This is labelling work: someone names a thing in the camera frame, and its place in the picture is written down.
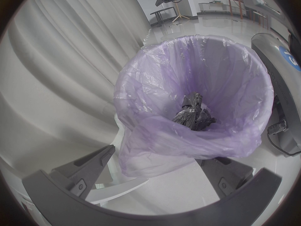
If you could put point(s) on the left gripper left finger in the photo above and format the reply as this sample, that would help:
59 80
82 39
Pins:
89 171

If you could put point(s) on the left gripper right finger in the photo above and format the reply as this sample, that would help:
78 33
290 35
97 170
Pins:
230 175

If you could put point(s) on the black plastic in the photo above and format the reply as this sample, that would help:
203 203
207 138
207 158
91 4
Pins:
195 116

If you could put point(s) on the purple plastic bag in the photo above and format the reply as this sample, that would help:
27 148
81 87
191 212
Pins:
164 79

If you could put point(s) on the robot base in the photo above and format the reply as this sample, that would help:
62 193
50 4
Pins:
277 67

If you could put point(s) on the white trash bin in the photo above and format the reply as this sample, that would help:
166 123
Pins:
122 189

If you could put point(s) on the white curtain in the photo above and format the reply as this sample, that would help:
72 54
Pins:
58 67

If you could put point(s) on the white low cabinet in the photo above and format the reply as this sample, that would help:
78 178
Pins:
211 7

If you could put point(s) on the black low table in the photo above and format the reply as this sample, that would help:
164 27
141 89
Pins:
160 12

